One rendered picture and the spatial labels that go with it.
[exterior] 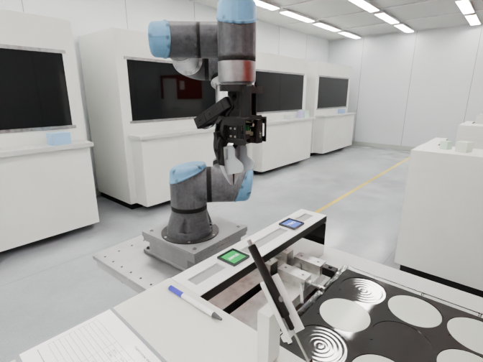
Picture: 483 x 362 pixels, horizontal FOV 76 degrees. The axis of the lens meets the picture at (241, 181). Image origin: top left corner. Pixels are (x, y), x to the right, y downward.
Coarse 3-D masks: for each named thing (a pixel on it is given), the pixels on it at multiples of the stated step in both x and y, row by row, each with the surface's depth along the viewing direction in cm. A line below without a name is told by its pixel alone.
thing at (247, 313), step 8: (312, 280) 79; (320, 280) 81; (288, 288) 75; (296, 288) 75; (312, 288) 78; (256, 296) 72; (264, 296) 72; (296, 296) 72; (304, 296) 76; (248, 304) 70; (256, 304) 70; (264, 304) 70; (296, 304) 73; (232, 312) 67; (240, 312) 67; (248, 312) 67; (256, 312) 67; (240, 320) 65; (248, 320) 65; (256, 320) 65; (256, 328) 62
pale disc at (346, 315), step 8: (328, 304) 67; (336, 304) 67; (344, 304) 67; (352, 304) 67; (320, 312) 64; (328, 312) 64; (336, 312) 64; (344, 312) 64; (352, 312) 64; (360, 312) 64; (328, 320) 62; (336, 320) 62; (344, 320) 62; (352, 320) 62; (360, 320) 62; (368, 320) 62; (344, 328) 60; (352, 328) 60; (360, 328) 60
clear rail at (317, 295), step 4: (344, 268) 80; (336, 272) 78; (340, 272) 78; (336, 276) 77; (340, 276) 78; (328, 280) 75; (332, 280) 75; (324, 284) 73; (328, 284) 73; (320, 288) 72; (324, 288) 72; (316, 292) 70; (320, 292) 70; (312, 296) 69; (316, 296) 69; (320, 296) 70; (308, 300) 68; (312, 300) 68; (316, 300) 68; (304, 304) 66; (308, 304) 66; (312, 304) 67; (300, 308) 65; (304, 308) 65; (308, 308) 66; (300, 312) 64; (304, 312) 64; (300, 316) 63; (280, 328) 59; (280, 332) 59
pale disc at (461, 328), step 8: (456, 320) 62; (464, 320) 62; (472, 320) 62; (448, 328) 60; (456, 328) 60; (464, 328) 60; (472, 328) 60; (480, 328) 60; (456, 336) 58; (464, 336) 58; (472, 336) 58; (480, 336) 58; (464, 344) 56; (472, 344) 56; (480, 344) 56; (480, 352) 54
